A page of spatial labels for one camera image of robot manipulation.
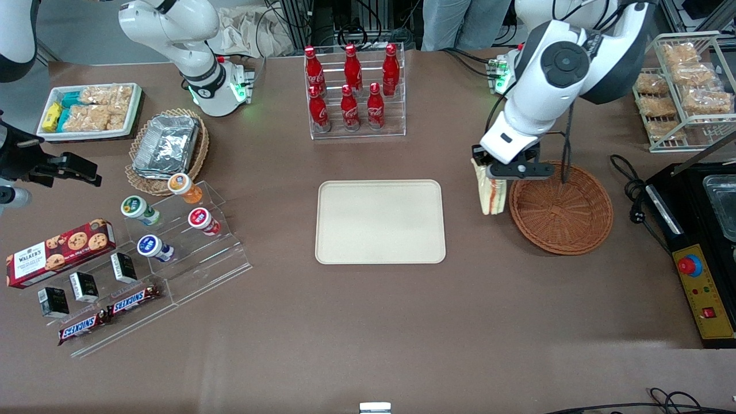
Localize bagged fried snack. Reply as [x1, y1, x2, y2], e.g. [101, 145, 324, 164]
[661, 43, 702, 66]
[672, 62, 717, 87]
[647, 119, 688, 142]
[634, 73, 671, 96]
[681, 89, 733, 115]
[638, 95, 679, 119]

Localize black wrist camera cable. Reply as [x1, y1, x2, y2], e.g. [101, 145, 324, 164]
[540, 101, 576, 185]

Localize blue drink bottle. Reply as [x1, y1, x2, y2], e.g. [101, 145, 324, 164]
[137, 235, 175, 263]

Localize brown round wicker basket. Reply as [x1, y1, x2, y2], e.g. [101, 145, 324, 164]
[509, 160, 614, 256]

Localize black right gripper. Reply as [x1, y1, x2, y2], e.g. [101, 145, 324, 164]
[0, 112, 103, 188]

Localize aluminium foil container stack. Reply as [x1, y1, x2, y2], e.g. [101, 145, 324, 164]
[132, 114, 200, 178]

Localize clear bag of crisps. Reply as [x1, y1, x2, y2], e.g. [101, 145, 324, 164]
[79, 85, 134, 108]
[63, 105, 128, 133]

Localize Snickers chocolate bar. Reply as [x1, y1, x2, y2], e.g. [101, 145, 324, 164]
[107, 285, 162, 318]
[57, 310, 110, 346]

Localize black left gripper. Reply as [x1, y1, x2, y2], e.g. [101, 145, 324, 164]
[471, 142, 542, 173]

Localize green drink bottle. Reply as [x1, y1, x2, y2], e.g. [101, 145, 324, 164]
[121, 195, 162, 226]

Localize person in blue jeans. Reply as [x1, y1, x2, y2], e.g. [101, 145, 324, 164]
[421, 0, 513, 52]

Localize black arm base cable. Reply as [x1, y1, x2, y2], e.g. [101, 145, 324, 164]
[442, 47, 502, 79]

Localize red drink bottle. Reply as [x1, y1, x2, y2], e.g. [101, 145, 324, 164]
[188, 208, 222, 236]

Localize triangular sandwich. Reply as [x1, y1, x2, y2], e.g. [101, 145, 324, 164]
[471, 158, 510, 216]

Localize tangled black cables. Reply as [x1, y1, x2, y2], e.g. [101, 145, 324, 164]
[276, 0, 416, 52]

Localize orange drink bottle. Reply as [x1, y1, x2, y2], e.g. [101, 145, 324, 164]
[167, 173, 204, 205]

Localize small black carton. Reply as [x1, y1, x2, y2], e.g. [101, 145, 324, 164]
[38, 286, 70, 319]
[69, 271, 99, 304]
[110, 252, 138, 284]

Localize white rectangular snack tray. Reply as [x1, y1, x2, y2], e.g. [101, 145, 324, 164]
[36, 83, 143, 142]

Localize yellow control panel box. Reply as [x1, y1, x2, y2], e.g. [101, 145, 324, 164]
[673, 244, 736, 341]

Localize beige plastic tray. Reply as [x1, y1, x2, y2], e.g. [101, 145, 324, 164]
[315, 179, 447, 265]

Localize black tabletop machine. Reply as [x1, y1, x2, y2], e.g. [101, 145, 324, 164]
[644, 132, 736, 349]

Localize black power cable with plug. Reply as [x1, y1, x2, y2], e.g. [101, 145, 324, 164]
[609, 154, 674, 255]

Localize black cables at table edge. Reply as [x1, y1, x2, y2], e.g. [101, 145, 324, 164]
[546, 388, 736, 414]

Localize light tan wicker basket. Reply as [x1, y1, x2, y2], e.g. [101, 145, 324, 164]
[125, 108, 210, 197]

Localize clear acrylic bottle rack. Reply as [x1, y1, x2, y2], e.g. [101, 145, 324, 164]
[304, 43, 407, 140]

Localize white wire shelf rack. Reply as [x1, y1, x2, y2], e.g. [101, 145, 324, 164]
[631, 32, 736, 154]

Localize red Walkers cookie box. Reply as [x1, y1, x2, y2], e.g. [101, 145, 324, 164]
[6, 218, 117, 289]

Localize clear acrylic stepped stand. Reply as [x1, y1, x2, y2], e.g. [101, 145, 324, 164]
[124, 181, 254, 306]
[17, 247, 176, 358]

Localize red cola bottle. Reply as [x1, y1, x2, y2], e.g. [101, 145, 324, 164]
[308, 85, 332, 134]
[367, 82, 386, 131]
[344, 44, 363, 93]
[304, 46, 326, 96]
[340, 85, 361, 132]
[382, 44, 401, 97]

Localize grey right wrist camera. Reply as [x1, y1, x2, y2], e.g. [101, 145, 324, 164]
[0, 183, 33, 211]

